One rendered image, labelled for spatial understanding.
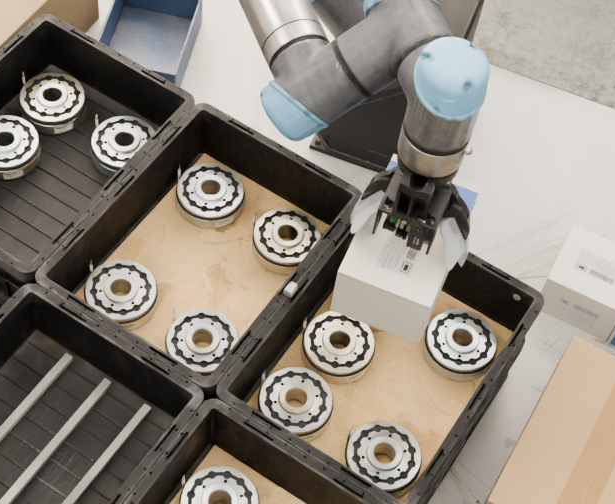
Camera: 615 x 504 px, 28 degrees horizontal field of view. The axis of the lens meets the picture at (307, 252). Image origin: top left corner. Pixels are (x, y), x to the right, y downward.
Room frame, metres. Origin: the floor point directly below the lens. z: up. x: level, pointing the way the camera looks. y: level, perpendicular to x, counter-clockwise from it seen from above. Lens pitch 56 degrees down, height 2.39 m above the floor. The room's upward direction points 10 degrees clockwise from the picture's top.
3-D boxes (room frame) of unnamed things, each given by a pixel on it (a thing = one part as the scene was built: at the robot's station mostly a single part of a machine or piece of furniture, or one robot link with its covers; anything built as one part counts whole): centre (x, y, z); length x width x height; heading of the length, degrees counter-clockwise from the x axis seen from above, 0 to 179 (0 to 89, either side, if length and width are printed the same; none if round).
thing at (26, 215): (1.12, 0.42, 0.87); 0.40 x 0.30 x 0.11; 155
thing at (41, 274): (0.99, 0.15, 0.92); 0.40 x 0.30 x 0.02; 155
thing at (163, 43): (1.52, 0.34, 0.74); 0.20 x 0.15 x 0.07; 177
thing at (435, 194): (0.89, -0.12, 1.25); 0.09 x 0.08 x 0.12; 166
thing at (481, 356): (0.93, -0.24, 0.86); 0.10 x 0.10 x 0.01
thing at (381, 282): (0.91, -0.12, 1.09); 0.20 x 0.12 x 0.09; 166
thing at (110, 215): (0.99, 0.15, 0.87); 0.40 x 0.30 x 0.11; 155
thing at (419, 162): (0.89, -0.12, 1.33); 0.08 x 0.08 x 0.05
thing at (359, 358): (0.90, -0.07, 0.86); 0.10 x 0.10 x 0.01
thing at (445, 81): (0.89, -0.12, 1.41); 0.09 x 0.08 x 0.11; 27
